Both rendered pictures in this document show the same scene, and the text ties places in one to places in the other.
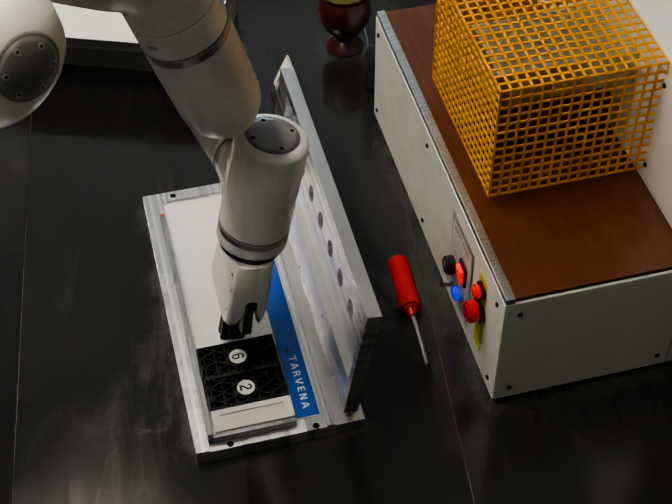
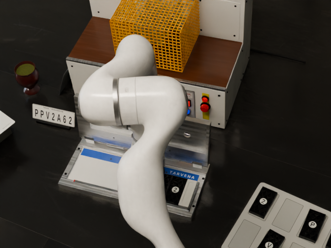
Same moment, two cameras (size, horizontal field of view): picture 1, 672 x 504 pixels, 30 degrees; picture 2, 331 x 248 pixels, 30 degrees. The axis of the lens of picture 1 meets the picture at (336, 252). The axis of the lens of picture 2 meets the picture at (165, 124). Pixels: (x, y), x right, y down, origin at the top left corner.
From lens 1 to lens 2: 106 cm
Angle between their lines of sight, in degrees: 34
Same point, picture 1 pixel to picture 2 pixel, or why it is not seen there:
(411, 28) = (82, 54)
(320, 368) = (181, 166)
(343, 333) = (185, 146)
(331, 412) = (201, 171)
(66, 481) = not seen: outside the picture
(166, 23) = (153, 70)
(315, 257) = not seen: hidden behind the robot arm
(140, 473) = (182, 240)
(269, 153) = not seen: hidden behind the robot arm
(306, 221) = (127, 133)
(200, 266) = (107, 180)
